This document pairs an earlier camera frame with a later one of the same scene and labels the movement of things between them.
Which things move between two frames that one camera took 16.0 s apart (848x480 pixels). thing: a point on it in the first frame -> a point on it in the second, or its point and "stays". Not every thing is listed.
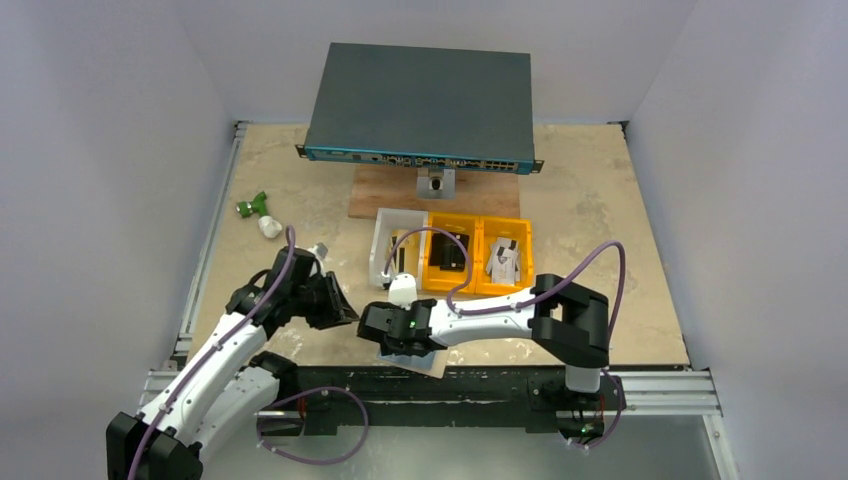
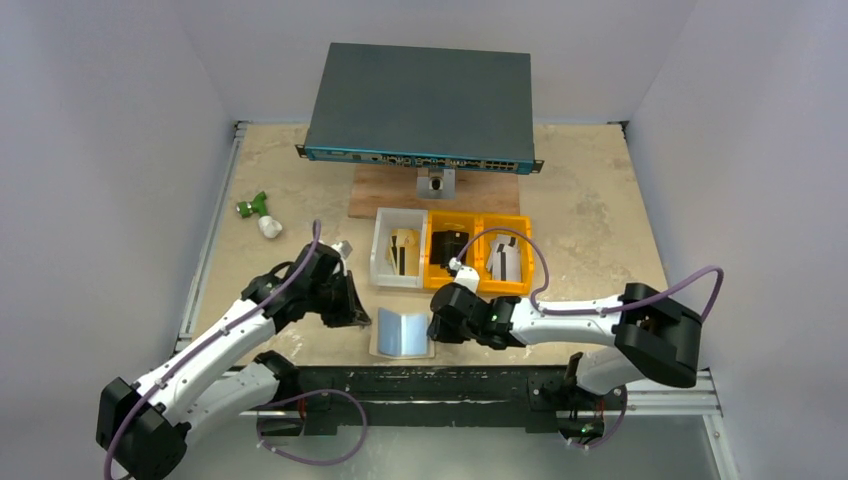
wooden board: (376, 187) stays
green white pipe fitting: (268, 225) stays
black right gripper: (378, 324) -> (441, 325)
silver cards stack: (503, 261) stays
